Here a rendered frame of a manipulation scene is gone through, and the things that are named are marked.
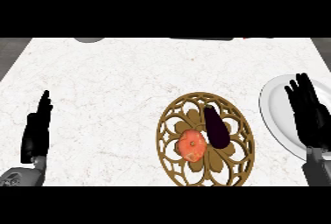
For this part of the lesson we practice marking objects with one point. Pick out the white plate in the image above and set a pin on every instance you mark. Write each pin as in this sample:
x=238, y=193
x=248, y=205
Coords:
x=279, y=110

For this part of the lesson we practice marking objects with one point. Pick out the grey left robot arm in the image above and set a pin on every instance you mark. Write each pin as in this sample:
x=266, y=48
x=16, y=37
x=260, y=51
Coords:
x=25, y=173

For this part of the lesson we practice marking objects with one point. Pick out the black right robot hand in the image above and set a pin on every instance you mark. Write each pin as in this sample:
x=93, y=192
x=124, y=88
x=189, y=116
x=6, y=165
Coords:
x=310, y=116

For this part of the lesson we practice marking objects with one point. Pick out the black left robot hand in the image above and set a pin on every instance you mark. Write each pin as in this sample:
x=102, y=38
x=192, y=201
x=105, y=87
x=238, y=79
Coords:
x=35, y=132

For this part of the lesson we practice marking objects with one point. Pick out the brown openwork round placemat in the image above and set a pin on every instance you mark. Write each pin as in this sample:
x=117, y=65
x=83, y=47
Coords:
x=205, y=140

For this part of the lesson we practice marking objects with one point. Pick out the orange squash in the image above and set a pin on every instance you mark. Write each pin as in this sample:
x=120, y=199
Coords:
x=192, y=145

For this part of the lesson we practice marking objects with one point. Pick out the dark purple eggplant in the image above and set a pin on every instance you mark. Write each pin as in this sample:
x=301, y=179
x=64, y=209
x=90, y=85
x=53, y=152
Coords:
x=214, y=128

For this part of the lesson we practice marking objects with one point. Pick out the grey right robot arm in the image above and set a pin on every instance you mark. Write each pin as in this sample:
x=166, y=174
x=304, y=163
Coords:
x=318, y=169

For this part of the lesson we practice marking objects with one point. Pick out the grey round object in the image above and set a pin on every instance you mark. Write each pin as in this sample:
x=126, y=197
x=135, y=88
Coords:
x=89, y=39

